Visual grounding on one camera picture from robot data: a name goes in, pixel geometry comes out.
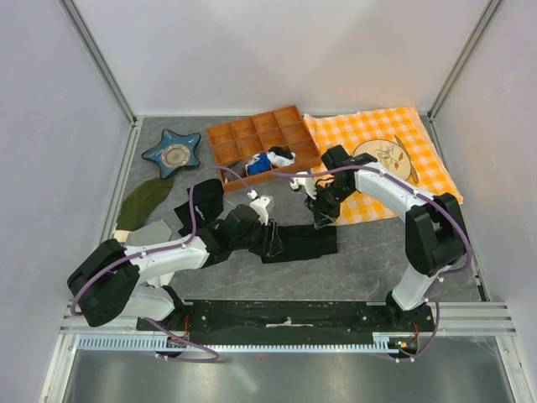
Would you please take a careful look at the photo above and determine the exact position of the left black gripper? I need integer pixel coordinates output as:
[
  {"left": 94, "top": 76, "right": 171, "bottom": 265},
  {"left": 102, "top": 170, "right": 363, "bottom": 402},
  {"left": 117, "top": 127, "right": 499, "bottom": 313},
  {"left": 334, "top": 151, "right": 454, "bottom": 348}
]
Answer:
[{"left": 232, "top": 216, "right": 284, "bottom": 258}]

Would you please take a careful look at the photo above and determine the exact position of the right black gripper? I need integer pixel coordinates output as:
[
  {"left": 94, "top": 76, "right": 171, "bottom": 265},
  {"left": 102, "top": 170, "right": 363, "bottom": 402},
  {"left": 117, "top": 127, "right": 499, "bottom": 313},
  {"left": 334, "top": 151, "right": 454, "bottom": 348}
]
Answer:
[{"left": 305, "top": 180, "right": 354, "bottom": 229}]

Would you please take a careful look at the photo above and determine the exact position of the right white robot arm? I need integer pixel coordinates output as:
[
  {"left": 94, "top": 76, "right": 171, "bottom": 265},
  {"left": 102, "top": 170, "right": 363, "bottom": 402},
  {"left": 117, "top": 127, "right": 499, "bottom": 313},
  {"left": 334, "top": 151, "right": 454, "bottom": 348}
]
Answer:
[{"left": 294, "top": 146, "right": 473, "bottom": 331}]

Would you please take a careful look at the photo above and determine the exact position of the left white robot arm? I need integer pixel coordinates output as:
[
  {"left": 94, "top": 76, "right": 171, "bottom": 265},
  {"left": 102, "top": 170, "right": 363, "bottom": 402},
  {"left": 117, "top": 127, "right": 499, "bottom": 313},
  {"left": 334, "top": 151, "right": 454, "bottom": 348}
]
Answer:
[{"left": 67, "top": 205, "right": 284, "bottom": 330}]

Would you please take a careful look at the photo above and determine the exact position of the rolled black white underwear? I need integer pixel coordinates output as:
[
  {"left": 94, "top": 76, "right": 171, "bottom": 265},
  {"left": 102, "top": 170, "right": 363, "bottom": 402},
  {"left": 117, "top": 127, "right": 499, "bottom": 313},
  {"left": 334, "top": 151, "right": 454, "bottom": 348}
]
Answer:
[{"left": 267, "top": 146, "right": 296, "bottom": 168}]

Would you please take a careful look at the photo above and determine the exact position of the rolled blue underwear in tray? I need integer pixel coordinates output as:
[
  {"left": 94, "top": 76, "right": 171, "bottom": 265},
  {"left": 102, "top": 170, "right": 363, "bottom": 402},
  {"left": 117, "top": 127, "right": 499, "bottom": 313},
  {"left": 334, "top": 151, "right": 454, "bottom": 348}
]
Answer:
[{"left": 245, "top": 153, "right": 272, "bottom": 176}]

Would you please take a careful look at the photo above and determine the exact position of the black underwear with logo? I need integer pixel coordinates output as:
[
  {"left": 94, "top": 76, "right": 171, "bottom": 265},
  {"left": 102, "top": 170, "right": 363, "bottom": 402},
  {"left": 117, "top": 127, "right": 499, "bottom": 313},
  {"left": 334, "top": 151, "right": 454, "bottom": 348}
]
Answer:
[{"left": 174, "top": 179, "right": 224, "bottom": 237}]

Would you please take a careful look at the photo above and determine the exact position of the rolled grey underwear in tray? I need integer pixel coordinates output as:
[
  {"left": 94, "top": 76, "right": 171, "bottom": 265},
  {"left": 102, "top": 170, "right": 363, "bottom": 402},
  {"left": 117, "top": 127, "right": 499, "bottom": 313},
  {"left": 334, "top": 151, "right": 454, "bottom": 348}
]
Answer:
[{"left": 222, "top": 160, "right": 247, "bottom": 183}]

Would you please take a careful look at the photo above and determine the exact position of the grey underwear on table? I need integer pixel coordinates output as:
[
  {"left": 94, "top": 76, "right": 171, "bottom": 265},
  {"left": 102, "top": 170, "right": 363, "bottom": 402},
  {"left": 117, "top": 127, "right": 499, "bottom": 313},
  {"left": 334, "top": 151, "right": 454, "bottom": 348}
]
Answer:
[{"left": 125, "top": 220, "right": 172, "bottom": 246}]

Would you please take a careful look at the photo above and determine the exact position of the olive green underwear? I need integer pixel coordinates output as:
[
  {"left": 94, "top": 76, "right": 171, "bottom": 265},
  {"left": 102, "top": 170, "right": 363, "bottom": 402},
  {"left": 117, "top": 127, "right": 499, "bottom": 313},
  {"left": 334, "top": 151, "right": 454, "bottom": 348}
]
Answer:
[{"left": 114, "top": 177, "right": 174, "bottom": 243}]

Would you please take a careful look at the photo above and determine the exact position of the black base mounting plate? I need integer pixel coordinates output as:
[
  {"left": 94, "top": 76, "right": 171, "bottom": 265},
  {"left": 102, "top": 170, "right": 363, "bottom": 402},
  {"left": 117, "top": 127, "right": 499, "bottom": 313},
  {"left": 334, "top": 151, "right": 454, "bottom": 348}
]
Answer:
[{"left": 159, "top": 300, "right": 435, "bottom": 346}]

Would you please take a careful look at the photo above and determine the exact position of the orange checkered tablecloth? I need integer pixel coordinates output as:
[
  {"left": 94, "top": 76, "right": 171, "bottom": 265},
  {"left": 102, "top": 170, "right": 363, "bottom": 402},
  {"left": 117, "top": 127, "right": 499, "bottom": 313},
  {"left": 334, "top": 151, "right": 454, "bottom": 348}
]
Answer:
[{"left": 304, "top": 107, "right": 463, "bottom": 202}]

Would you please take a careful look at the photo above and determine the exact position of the beige decorated plate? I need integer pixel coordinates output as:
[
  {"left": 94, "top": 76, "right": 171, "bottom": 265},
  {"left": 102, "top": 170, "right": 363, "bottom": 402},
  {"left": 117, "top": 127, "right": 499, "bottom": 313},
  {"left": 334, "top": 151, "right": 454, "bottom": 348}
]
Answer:
[{"left": 353, "top": 138, "right": 417, "bottom": 181}]

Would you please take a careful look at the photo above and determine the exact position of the orange compartment organizer tray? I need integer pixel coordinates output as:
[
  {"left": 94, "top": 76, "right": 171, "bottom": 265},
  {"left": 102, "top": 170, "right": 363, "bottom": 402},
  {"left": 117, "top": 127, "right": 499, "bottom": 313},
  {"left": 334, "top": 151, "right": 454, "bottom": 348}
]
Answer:
[{"left": 206, "top": 105, "right": 321, "bottom": 192}]

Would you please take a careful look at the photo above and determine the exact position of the blue star-shaped dish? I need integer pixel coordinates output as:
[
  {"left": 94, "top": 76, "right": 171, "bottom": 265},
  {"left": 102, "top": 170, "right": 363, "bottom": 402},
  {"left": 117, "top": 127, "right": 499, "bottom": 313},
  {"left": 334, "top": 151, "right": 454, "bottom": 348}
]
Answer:
[{"left": 142, "top": 128, "right": 201, "bottom": 178}]

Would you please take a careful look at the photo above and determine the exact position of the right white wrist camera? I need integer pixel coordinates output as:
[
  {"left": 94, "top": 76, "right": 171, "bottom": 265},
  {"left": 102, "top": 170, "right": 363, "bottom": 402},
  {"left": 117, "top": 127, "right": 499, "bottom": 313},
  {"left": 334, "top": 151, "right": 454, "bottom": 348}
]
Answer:
[{"left": 289, "top": 171, "right": 317, "bottom": 200}]

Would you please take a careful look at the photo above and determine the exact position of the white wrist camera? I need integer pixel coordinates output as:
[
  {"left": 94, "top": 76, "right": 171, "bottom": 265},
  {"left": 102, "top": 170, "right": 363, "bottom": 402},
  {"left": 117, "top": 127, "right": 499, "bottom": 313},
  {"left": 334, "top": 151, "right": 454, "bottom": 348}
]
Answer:
[
  {"left": 247, "top": 190, "right": 274, "bottom": 225},
  {"left": 289, "top": 171, "right": 317, "bottom": 200}
]

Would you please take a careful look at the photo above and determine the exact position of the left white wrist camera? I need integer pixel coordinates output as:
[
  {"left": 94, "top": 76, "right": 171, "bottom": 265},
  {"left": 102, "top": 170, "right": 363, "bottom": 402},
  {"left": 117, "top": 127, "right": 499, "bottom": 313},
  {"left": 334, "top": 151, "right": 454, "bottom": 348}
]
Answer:
[{"left": 247, "top": 190, "right": 274, "bottom": 225}]

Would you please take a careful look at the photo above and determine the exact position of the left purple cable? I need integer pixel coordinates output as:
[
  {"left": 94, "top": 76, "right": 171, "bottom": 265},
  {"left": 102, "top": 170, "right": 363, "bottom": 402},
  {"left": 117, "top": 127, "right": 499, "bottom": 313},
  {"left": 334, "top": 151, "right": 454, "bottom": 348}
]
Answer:
[{"left": 69, "top": 165, "right": 259, "bottom": 363}]

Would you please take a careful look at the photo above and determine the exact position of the purple cable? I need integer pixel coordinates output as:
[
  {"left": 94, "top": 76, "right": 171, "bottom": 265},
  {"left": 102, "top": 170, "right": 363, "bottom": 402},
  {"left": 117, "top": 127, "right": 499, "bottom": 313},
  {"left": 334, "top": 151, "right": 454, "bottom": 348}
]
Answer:
[
  {"left": 69, "top": 165, "right": 259, "bottom": 363},
  {"left": 270, "top": 164, "right": 474, "bottom": 364}
]

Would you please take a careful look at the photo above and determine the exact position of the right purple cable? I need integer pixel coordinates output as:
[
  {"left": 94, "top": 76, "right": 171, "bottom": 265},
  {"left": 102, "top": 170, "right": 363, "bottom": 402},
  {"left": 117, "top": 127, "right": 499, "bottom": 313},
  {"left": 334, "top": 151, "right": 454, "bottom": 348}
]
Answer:
[{"left": 270, "top": 164, "right": 474, "bottom": 364}]

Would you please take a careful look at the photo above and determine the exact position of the grey slotted cable duct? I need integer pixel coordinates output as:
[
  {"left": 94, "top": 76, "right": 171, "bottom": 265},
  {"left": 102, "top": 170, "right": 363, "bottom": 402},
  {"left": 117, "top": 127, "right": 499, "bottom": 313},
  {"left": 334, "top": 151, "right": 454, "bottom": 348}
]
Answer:
[{"left": 77, "top": 335, "right": 399, "bottom": 353}]

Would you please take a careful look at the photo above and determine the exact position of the right aluminium frame post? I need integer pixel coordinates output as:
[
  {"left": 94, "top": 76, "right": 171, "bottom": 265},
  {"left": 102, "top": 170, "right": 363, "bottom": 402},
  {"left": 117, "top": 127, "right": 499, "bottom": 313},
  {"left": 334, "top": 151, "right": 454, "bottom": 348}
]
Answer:
[{"left": 427, "top": 0, "right": 504, "bottom": 124}]

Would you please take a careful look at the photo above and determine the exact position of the aluminium frame post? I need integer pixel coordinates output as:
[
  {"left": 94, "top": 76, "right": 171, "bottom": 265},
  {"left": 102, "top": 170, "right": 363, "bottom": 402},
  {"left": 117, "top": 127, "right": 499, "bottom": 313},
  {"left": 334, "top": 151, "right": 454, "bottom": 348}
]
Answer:
[
  {"left": 59, "top": 0, "right": 138, "bottom": 126},
  {"left": 427, "top": 0, "right": 504, "bottom": 124}
]

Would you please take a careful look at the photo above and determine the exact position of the left aluminium frame post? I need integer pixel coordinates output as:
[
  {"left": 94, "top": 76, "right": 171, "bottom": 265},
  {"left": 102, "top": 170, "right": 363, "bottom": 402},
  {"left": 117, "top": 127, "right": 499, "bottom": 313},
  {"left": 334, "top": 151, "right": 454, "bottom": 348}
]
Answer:
[{"left": 59, "top": 0, "right": 138, "bottom": 126}]

